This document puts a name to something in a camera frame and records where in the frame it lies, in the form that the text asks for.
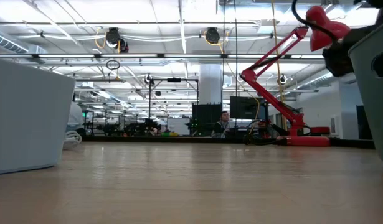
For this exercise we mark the light grey plastic bin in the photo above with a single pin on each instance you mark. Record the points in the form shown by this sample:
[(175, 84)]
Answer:
[(29, 118)]

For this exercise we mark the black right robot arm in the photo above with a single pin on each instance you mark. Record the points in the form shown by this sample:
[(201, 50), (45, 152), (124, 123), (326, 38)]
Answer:
[(362, 32)]

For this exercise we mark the teal plastic bin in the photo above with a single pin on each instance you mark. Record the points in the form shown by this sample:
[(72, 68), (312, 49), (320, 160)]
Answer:
[(368, 109)]

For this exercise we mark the red desk lamp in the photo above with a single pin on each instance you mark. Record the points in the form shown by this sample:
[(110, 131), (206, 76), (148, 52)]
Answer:
[(306, 141)]

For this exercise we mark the black background monitor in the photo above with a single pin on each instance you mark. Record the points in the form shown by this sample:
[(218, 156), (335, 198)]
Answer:
[(244, 107)]

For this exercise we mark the person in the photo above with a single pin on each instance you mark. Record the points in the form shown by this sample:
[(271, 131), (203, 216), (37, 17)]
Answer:
[(75, 118), (222, 126)]

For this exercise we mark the black cabinet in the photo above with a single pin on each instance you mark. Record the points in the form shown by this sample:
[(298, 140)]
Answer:
[(206, 119)]

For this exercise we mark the black background rig frame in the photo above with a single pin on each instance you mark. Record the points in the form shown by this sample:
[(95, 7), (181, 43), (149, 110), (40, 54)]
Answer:
[(174, 79)]

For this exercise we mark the black aluminium table frame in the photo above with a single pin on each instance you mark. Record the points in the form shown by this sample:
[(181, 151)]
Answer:
[(178, 139)]

